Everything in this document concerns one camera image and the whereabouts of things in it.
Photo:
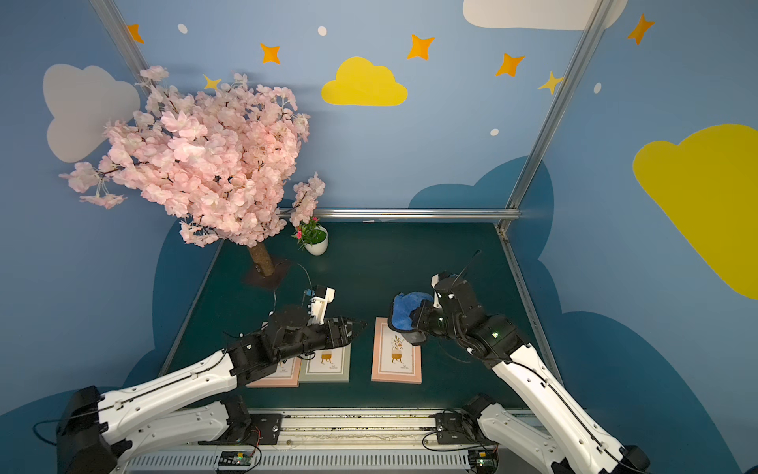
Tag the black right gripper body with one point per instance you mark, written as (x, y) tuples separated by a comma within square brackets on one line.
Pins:
[(426, 317)]

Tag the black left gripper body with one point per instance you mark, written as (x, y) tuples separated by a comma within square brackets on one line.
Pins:
[(341, 332)]

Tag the pink picture frame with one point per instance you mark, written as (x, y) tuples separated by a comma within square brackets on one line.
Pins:
[(394, 359), (286, 376)]

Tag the grey-green picture frame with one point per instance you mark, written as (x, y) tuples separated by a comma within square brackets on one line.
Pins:
[(327, 366)]

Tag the blue black-edged cloth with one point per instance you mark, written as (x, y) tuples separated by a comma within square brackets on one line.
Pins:
[(402, 319)]

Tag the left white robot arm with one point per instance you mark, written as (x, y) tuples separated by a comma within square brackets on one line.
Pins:
[(99, 432)]

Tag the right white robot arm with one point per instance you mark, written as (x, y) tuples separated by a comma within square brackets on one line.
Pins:
[(570, 440)]

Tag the white pot with plant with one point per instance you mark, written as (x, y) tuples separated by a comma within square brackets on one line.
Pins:
[(312, 237)]

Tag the pink blossom artificial tree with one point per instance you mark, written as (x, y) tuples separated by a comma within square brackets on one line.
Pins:
[(219, 162)]

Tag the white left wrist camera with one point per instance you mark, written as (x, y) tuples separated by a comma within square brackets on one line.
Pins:
[(318, 300)]

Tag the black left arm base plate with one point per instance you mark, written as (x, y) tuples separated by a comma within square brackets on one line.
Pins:
[(262, 429)]

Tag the aluminium mounting rail front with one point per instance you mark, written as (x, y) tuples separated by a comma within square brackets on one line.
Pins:
[(341, 440)]

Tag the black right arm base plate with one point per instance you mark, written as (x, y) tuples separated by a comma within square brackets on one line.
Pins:
[(453, 427)]

